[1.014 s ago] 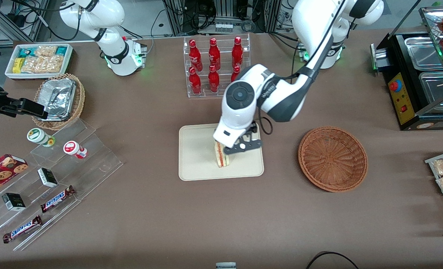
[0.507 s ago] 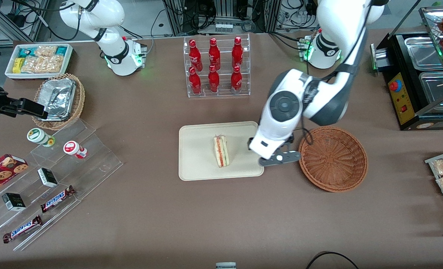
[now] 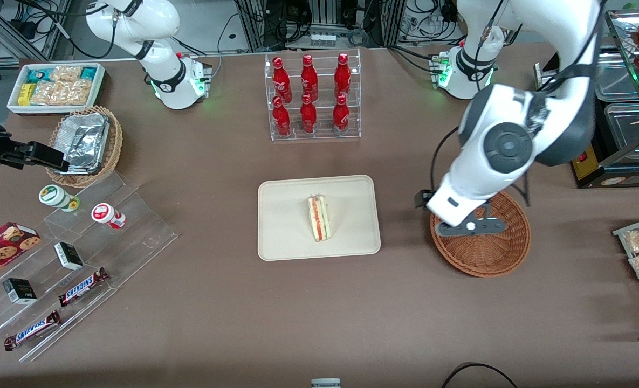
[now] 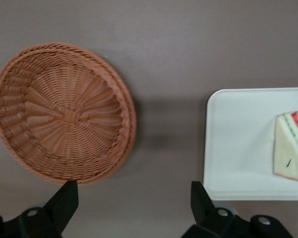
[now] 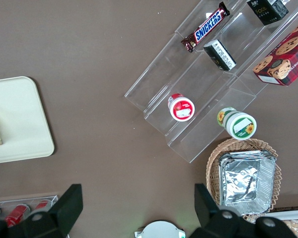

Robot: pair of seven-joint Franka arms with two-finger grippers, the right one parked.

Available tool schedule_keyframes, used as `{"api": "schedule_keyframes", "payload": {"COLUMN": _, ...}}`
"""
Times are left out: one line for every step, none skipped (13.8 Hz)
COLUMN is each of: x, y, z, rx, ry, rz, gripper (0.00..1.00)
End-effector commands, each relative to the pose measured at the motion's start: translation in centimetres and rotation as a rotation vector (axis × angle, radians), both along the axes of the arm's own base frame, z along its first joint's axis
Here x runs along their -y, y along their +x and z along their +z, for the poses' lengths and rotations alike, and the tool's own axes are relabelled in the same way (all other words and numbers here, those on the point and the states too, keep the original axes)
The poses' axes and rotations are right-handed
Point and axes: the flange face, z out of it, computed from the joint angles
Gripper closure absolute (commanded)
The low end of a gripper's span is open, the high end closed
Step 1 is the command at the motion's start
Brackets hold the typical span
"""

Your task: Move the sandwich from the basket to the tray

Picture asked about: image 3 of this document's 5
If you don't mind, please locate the triangle sandwich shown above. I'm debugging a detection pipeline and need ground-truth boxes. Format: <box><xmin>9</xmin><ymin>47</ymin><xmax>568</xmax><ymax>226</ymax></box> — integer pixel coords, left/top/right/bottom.
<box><xmin>307</xmin><ymin>195</ymin><xmax>332</xmax><ymax>242</ymax></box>

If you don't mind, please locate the light wicker basket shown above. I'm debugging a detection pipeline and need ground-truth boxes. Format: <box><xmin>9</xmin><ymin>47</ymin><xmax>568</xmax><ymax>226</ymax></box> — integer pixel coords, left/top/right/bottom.
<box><xmin>46</xmin><ymin>106</ymin><xmax>123</xmax><ymax>188</ymax></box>

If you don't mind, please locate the brown wicker basket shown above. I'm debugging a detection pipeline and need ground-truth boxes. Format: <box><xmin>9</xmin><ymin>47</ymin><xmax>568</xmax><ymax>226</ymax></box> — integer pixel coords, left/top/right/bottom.
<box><xmin>430</xmin><ymin>190</ymin><xmax>531</xmax><ymax>278</ymax></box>

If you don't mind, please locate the beige plastic tray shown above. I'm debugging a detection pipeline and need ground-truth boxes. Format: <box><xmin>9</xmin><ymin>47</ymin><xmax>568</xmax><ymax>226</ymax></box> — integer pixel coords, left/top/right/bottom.
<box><xmin>257</xmin><ymin>174</ymin><xmax>382</xmax><ymax>262</ymax></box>

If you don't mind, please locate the metal snack tray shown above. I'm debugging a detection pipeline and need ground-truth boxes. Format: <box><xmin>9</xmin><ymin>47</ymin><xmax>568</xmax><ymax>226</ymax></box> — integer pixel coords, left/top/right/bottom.
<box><xmin>613</xmin><ymin>214</ymin><xmax>639</xmax><ymax>329</ymax></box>

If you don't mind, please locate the aluminium foil container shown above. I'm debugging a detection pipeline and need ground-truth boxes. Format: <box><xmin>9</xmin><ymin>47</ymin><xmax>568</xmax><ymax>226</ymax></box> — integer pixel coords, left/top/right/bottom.
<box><xmin>55</xmin><ymin>112</ymin><xmax>109</xmax><ymax>174</ymax></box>

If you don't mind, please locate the green lid yogurt bottle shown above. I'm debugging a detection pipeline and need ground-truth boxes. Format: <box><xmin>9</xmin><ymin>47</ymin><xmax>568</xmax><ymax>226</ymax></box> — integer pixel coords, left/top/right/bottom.
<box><xmin>39</xmin><ymin>185</ymin><xmax>80</xmax><ymax>212</ymax></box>

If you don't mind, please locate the clear bag of crackers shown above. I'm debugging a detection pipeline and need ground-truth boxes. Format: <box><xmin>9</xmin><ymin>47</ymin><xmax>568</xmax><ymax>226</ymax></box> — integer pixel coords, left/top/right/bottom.
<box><xmin>31</xmin><ymin>80</ymin><xmax>93</xmax><ymax>107</ymax></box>
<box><xmin>50</xmin><ymin>66</ymin><xmax>85</xmax><ymax>84</ymax></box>

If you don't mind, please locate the red lid yogurt bottle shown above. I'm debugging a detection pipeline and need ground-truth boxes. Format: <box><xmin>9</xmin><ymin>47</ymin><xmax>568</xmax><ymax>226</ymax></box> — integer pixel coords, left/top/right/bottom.
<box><xmin>91</xmin><ymin>203</ymin><xmax>127</xmax><ymax>230</ymax></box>

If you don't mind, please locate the white rectangular snack bin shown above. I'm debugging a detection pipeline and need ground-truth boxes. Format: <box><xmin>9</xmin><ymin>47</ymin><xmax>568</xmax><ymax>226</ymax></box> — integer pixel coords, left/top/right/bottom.
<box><xmin>6</xmin><ymin>63</ymin><xmax>107</xmax><ymax>116</ymax></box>

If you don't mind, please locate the small black box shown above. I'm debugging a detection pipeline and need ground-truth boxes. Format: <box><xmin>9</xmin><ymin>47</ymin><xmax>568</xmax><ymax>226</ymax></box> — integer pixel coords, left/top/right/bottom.
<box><xmin>54</xmin><ymin>242</ymin><xmax>84</xmax><ymax>271</ymax></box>
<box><xmin>2</xmin><ymin>278</ymin><xmax>38</xmax><ymax>305</ymax></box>

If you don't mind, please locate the red cookie box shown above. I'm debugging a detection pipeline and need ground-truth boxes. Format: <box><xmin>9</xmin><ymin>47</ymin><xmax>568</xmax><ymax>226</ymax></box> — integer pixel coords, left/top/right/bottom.
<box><xmin>0</xmin><ymin>222</ymin><xmax>42</xmax><ymax>286</ymax></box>

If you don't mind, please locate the red cola bottle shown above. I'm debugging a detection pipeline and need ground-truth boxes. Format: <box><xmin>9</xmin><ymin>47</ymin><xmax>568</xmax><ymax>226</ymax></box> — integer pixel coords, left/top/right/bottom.
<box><xmin>272</xmin><ymin>96</ymin><xmax>291</xmax><ymax>137</ymax></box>
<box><xmin>300</xmin><ymin>54</ymin><xmax>319</xmax><ymax>102</ymax></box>
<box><xmin>333</xmin><ymin>94</ymin><xmax>350</xmax><ymax>133</ymax></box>
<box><xmin>334</xmin><ymin>52</ymin><xmax>352</xmax><ymax>99</ymax></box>
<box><xmin>272</xmin><ymin>57</ymin><xmax>293</xmax><ymax>103</ymax></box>
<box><xmin>300</xmin><ymin>93</ymin><xmax>318</xmax><ymax>134</ymax></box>

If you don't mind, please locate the clear acrylic bottle rack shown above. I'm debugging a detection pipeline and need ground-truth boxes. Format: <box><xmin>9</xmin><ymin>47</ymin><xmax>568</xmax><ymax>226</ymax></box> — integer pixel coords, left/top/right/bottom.
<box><xmin>264</xmin><ymin>48</ymin><xmax>362</xmax><ymax>142</ymax></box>

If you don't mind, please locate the clear acrylic step display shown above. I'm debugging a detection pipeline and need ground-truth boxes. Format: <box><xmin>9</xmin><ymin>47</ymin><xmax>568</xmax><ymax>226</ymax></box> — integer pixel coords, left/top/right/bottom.
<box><xmin>0</xmin><ymin>171</ymin><xmax>178</xmax><ymax>363</ymax></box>

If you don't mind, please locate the Snickers chocolate bar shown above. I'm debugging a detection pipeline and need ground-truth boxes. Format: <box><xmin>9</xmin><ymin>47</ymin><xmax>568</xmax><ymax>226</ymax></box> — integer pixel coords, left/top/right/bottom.
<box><xmin>58</xmin><ymin>268</ymin><xmax>109</xmax><ymax>308</ymax></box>
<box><xmin>4</xmin><ymin>311</ymin><xmax>62</xmax><ymax>351</ymax></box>

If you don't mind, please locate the black food warmer cabinet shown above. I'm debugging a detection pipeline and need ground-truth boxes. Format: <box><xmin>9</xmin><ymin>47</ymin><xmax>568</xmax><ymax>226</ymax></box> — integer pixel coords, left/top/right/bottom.
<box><xmin>534</xmin><ymin>8</ymin><xmax>639</xmax><ymax>189</ymax></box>

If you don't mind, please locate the steel food pan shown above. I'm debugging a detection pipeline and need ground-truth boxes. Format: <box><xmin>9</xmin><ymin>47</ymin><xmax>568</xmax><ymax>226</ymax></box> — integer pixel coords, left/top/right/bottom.
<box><xmin>604</xmin><ymin>102</ymin><xmax>639</xmax><ymax>162</ymax></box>
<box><xmin>594</xmin><ymin>50</ymin><xmax>639</xmax><ymax>103</ymax></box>

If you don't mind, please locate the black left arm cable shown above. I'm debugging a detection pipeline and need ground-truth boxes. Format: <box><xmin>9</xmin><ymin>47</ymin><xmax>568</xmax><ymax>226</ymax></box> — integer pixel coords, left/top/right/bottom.
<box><xmin>430</xmin><ymin>127</ymin><xmax>460</xmax><ymax>192</ymax></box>

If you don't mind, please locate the grey left wrist camera bracket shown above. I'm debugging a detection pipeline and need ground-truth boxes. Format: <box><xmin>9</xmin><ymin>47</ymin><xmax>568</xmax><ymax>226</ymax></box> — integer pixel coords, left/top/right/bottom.
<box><xmin>435</xmin><ymin>216</ymin><xmax>509</xmax><ymax>238</ymax></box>

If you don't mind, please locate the black table cable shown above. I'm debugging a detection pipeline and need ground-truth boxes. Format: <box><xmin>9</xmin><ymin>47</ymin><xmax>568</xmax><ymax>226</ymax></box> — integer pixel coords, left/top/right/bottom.
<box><xmin>441</xmin><ymin>363</ymin><xmax>519</xmax><ymax>388</ymax></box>

